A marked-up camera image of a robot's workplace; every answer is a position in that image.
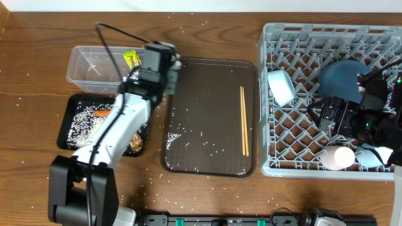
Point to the dark brown serving tray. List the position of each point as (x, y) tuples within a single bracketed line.
[(203, 133)]

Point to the light blue rice bowl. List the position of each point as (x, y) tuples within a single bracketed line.
[(281, 86)]

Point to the large dark blue bowl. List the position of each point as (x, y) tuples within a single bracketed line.
[(339, 79)]

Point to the pink plastic cup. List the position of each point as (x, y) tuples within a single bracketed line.
[(337, 158)]

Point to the aluminium foil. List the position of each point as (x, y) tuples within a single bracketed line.
[(131, 76)]

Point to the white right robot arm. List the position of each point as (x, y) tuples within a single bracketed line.
[(367, 122)]

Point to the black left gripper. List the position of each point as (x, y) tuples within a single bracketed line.
[(171, 83)]

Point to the orange carrot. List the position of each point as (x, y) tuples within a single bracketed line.
[(102, 113)]

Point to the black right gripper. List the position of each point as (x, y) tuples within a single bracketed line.
[(328, 113)]

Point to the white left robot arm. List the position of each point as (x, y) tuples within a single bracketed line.
[(82, 188)]

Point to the grey dishwasher rack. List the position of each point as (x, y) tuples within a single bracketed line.
[(290, 145)]

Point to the yellow snack wrapper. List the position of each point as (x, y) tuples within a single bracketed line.
[(132, 59)]

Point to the brown food scrap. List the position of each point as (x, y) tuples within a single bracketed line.
[(136, 144)]

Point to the white tissue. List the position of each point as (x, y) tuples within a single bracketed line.
[(176, 63)]

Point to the small light blue cup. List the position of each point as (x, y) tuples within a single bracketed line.
[(368, 159)]

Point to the wooden chopstick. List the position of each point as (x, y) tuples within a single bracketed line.
[(242, 122), (245, 125)]

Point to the black rectangular tray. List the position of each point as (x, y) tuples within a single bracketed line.
[(70, 111)]

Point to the clear plastic bin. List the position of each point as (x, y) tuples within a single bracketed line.
[(99, 70)]

